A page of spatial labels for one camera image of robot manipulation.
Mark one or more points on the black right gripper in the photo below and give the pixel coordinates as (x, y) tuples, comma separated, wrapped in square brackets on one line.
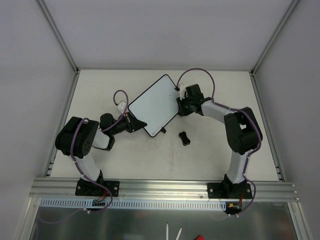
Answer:
[(183, 106)]

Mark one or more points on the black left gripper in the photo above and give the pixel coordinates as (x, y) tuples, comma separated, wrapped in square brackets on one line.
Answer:
[(131, 124)]

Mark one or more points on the small black-framed whiteboard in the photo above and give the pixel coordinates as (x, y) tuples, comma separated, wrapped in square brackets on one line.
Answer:
[(156, 106)]

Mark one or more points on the black blue whiteboard eraser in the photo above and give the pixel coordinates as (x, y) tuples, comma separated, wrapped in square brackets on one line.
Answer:
[(184, 138)]

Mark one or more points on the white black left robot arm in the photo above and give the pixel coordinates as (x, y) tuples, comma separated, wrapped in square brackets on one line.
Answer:
[(80, 135)]

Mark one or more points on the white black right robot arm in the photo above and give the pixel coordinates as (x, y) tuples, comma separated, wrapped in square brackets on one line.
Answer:
[(243, 133)]

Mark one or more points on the white stick left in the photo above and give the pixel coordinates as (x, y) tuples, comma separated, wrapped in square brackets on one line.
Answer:
[(167, 231)]

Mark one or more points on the white stick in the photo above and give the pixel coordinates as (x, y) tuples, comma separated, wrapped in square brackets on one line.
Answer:
[(167, 231), (179, 233)]

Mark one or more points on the white stick right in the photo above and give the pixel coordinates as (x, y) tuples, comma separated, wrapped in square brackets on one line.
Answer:
[(179, 233)]

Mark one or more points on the red object at bottom edge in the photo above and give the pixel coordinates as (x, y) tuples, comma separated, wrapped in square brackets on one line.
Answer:
[(200, 237)]

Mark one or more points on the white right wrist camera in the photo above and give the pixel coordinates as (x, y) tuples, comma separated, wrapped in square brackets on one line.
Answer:
[(181, 88)]

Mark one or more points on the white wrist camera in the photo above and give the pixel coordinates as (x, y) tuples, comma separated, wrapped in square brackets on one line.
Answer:
[(122, 107), (181, 88)]

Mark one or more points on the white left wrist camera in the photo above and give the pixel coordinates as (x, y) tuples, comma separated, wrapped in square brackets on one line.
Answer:
[(122, 107)]

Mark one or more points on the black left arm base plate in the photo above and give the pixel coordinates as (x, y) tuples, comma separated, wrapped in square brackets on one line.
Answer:
[(88, 189)]

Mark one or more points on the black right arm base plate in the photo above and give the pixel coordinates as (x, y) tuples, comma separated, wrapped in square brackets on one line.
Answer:
[(219, 191)]

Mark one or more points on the aluminium mounting rail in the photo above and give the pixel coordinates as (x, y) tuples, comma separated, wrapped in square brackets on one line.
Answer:
[(175, 190)]

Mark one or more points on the white slotted cable duct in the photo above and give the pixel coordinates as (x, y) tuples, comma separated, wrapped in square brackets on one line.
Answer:
[(117, 203)]

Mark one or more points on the left aluminium frame post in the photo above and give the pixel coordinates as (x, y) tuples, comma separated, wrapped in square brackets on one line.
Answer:
[(57, 34)]

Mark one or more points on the aluminium frame post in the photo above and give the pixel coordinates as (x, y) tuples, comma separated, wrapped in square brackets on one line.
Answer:
[(57, 34), (275, 34)]

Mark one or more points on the right aluminium frame post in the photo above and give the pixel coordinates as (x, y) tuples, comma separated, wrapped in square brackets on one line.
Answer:
[(275, 34)]

